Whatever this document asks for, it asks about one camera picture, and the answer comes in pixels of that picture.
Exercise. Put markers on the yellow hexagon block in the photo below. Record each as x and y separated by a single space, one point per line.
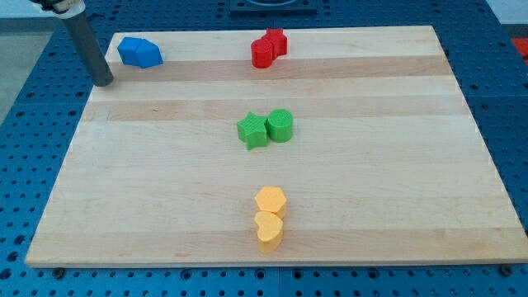
272 199

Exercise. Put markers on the yellow heart block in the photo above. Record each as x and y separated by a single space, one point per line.
270 231

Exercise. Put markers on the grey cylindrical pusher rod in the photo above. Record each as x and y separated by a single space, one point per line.
87 47

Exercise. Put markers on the red star block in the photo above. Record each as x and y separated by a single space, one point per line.
279 41

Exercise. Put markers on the blue triangle block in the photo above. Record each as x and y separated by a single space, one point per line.
148 54

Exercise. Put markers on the white rod collar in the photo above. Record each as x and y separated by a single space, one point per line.
63 9

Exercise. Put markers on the blue cube block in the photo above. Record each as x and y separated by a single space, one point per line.
127 50

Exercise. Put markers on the green cylinder block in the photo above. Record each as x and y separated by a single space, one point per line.
280 125

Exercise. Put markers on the green star block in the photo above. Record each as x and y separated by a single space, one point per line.
252 131

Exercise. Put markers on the wooden board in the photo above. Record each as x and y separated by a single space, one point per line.
386 165

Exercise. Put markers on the red cylinder block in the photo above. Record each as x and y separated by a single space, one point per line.
262 53

